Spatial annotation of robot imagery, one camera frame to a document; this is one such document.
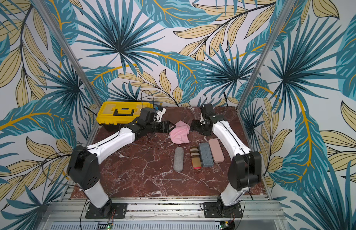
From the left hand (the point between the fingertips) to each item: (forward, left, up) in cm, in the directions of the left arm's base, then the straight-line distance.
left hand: (171, 127), depth 83 cm
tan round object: (-10, -16, -17) cm, 25 cm away
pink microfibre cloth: (+7, -5, -16) cm, 19 cm away
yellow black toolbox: (+11, +38, -3) cm, 39 cm away
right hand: (+2, -15, -4) cm, 16 cm away
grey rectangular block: (-8, -22, -16) cm, 29 cm away
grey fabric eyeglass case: (-13, -5, -16) cm, 22 cm away
